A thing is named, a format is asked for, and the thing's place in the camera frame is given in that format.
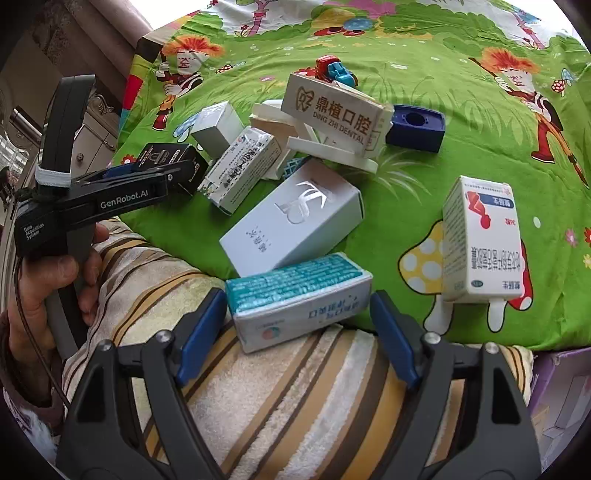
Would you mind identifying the brown patterned curtain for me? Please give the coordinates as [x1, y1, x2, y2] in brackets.
[60, 0, 155, 93]

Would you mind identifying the blue plastic holder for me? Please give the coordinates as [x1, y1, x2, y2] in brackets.
[385, 104, 446, 154]

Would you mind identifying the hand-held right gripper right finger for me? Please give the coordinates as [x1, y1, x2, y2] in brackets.
[369, 290, 543, 480]

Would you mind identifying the person's left forearm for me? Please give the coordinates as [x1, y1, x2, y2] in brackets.
[0, 314, 63, 437]

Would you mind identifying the red and blue toy car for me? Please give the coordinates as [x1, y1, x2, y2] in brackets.
[314, 55, 358, 88]

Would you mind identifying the silver grey box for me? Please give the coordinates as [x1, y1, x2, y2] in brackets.
[219, 159, 365, 280]

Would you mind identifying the plain white box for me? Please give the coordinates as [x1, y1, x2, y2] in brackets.
[189, 102, 245, 158]

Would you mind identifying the person's left hand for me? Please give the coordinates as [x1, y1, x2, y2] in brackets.
[9, 224, 112, 356]

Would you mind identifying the green cartoon printed cloth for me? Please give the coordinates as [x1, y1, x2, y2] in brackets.
[115, 0, 591, 352]

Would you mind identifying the ornate cream dresser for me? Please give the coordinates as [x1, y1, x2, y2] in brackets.
[0, 76, 122, 210]

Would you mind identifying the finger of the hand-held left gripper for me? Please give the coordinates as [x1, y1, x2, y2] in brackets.
[99, 162, 139, 180]
[131, 159, 195, 183]

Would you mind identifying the teal mesh piece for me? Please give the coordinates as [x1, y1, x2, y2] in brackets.
[281, 157, 310, 180]

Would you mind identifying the dark cable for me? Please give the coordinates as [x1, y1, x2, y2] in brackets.
[14, 263, 72, 409]

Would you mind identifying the white box with black text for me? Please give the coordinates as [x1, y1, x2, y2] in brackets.
[198, 127, 283, 215]

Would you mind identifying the teal and white box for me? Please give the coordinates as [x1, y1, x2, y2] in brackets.
[225, 252, 374, 354]

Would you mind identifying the printed wooden block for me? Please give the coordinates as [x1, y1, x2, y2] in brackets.
[281, 71, 394, 155]

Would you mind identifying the purple box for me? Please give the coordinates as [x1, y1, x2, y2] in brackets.
[526, 346, 591, 462]

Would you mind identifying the white box with red print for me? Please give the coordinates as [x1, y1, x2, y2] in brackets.
[441, 175, 522, 305]

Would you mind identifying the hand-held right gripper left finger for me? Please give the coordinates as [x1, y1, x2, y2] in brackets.
[55, 287, 229, 480]

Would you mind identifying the striped plush blanket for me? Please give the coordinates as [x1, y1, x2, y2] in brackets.
[60, 219, 534, 480]

